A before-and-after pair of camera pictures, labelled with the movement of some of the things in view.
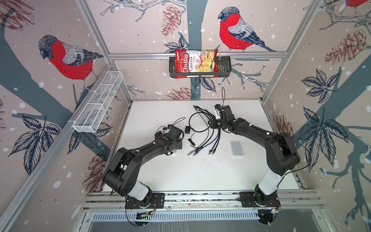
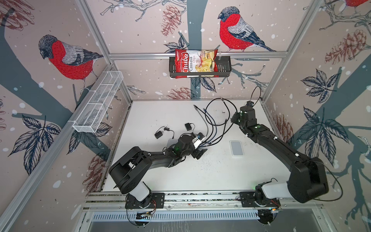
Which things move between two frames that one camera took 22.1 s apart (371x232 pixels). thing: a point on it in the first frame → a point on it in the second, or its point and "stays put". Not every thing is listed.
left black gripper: x=178 y=143 → x=198 y=153
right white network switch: x=236 y=148 stays put
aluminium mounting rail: x=294 y=200 stays put
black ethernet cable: x=210 y=151 → x=224 y=124
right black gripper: x=212 y=123 → x=235 y=116
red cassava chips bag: x=201 y=61 stays put
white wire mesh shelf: x=88 y=119 stays put
